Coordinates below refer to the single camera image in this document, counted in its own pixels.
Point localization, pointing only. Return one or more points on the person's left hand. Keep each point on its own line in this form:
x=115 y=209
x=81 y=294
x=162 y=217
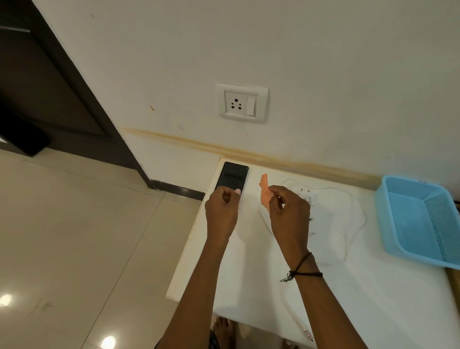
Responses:
x=221 y=215

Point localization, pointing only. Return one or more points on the person's right hand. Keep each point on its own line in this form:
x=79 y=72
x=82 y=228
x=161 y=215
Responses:
x=291 y=223

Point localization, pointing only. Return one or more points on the white charger adapter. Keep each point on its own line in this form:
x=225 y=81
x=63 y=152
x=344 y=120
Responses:
x=312 y=196

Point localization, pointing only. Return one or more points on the orange cleaning cloth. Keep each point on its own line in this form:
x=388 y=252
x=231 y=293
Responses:
x=265 y=194

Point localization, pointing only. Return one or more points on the black smartphone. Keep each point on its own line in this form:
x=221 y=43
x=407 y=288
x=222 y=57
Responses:
x=233 y=172

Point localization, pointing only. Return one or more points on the person's left forearm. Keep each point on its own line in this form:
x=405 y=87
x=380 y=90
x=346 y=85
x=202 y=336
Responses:
x=194 y=305

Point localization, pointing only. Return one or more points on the person's right forearm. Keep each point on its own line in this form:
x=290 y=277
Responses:
x=323 y=312

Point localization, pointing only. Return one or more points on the person's left foot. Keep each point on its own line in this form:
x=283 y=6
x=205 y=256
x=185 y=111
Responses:
x=223 y=332

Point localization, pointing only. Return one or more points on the person's foot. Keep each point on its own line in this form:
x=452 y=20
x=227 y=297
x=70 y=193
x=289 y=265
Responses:
x=223 y=332
x=290 y=344

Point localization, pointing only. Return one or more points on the person's right foot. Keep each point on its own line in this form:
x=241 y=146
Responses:
x=290 y=344

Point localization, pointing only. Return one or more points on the blue plastic basket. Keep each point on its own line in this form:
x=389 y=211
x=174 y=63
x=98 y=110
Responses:
x=409 y=223

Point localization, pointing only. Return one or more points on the wooden board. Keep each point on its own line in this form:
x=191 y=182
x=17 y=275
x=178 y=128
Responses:
x=454 y=287

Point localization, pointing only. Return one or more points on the dark wooden door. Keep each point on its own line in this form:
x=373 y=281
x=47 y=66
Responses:
x=54 y=90

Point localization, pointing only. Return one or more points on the black box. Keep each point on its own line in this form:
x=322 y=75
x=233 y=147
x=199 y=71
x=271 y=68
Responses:
x=25 y=136

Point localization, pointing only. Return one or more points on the white wall socket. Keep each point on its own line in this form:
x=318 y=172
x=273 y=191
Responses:
x=241 y=104

